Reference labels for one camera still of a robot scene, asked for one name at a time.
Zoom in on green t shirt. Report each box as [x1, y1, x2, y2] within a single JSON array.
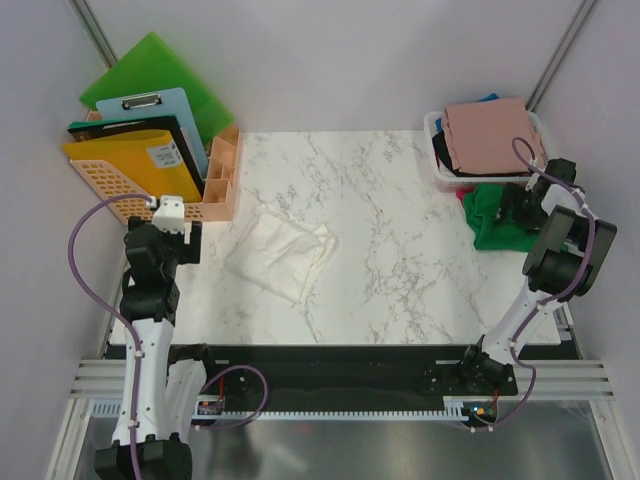
[[462, 184, 537, 253]]

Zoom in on white printed t shirt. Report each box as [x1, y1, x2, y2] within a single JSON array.
[[225, 204, 337, 304]]

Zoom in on red t shirt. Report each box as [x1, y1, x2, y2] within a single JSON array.
[[455, 189, 472, 203]]

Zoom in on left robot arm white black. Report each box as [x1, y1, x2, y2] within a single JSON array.
[[94, 217, 220, 479]]

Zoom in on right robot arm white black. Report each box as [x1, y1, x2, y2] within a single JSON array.
[[457, 158, 618, 394]]

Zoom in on peach compartment organizer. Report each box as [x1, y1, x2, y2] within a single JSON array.
[[202, 125, 243, 222]]

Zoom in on pink folded t shirt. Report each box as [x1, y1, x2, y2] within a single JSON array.
[[442, 98, 544, 176]]

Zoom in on white laundry basket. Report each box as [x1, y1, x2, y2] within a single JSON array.
[[423, 111, 560, 192]]

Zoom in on black garment in basket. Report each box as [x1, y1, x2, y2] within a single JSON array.
[[432, 131, 456, 174]]

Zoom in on yellow folder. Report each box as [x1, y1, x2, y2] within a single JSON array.
[[62, 129, 204, 203]]

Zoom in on light blue clipboard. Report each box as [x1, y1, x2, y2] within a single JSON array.
[[96, 87, 209, 177]]

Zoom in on black folder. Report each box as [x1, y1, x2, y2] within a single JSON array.
[[67, 115, 206, 168]]

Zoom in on green plastic board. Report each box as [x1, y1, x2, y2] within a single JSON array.
[[80, 32, 234, 143]]

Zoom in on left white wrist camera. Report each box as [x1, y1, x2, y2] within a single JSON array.
[[146, 195, 185, 235]]

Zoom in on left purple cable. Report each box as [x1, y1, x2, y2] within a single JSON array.
[[67, 195, 271, 480]]

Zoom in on purple cable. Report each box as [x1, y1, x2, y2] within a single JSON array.
[[469, 137, 597, 434], [67, 195, 271, 480]]

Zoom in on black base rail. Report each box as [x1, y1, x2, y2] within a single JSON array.
[[169, 342, 581, 414]]

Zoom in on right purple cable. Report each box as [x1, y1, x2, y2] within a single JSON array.
[[469, 137, 597, 434]]

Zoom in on white cable duct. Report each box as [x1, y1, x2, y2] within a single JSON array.
[[92, 394, 464, 422]]

